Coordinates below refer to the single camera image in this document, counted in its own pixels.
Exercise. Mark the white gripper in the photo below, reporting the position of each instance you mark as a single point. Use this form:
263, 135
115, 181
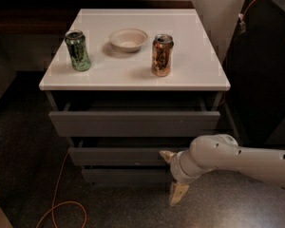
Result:
176, 167

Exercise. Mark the grey bottom drawer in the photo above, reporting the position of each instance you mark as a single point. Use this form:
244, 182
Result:
127, 175

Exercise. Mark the grey drawer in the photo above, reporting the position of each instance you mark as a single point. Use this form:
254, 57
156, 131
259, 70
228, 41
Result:
127, 175
131, 117
137, 152

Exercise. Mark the orange drink can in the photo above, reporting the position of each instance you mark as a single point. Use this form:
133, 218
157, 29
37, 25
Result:
161, 54

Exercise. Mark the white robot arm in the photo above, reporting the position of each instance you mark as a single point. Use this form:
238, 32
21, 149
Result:
211, 152

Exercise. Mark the grey top drawer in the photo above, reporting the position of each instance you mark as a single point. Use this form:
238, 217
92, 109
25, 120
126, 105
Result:
131, 117

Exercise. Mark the grey middle drawer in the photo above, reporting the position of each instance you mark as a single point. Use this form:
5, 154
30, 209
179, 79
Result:
137, 152

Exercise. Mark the green drink can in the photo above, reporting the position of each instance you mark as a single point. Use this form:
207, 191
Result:
76, 46

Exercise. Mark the dark side cabinet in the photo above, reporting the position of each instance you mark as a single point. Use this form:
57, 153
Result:
255, 67

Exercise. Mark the white paper bowl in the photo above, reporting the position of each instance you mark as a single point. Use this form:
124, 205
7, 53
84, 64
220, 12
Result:
128, 39

